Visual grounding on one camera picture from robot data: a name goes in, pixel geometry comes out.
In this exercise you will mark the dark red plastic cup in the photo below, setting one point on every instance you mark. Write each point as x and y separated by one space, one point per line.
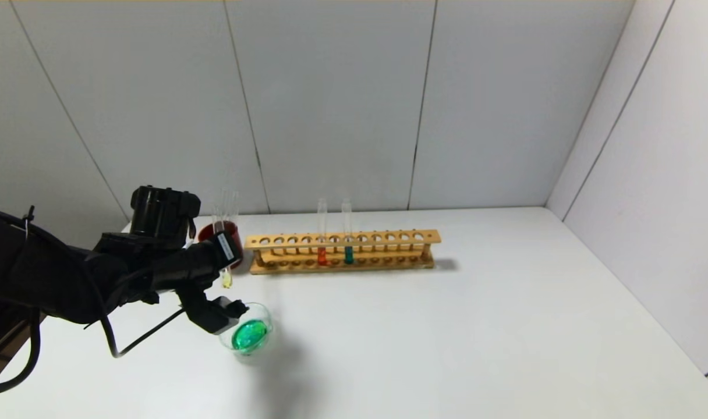
236 233

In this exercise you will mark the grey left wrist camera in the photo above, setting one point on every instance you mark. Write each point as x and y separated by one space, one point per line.
214 314

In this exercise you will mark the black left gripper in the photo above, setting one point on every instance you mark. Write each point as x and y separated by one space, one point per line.
226 249

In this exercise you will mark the black and orange left arm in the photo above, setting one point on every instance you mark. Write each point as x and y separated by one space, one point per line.
51 273

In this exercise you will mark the clear glass beaker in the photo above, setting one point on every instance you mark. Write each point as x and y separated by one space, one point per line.
250 336

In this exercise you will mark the empty glass test tube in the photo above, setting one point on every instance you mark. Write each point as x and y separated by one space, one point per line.
227 208
235 208

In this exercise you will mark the red pigment test tube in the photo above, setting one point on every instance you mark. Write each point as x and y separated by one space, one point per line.
322 256

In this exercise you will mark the green pigment test tube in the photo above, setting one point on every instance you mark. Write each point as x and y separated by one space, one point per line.
348 255

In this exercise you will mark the wooden test tube rack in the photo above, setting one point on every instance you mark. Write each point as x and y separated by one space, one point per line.
342 240

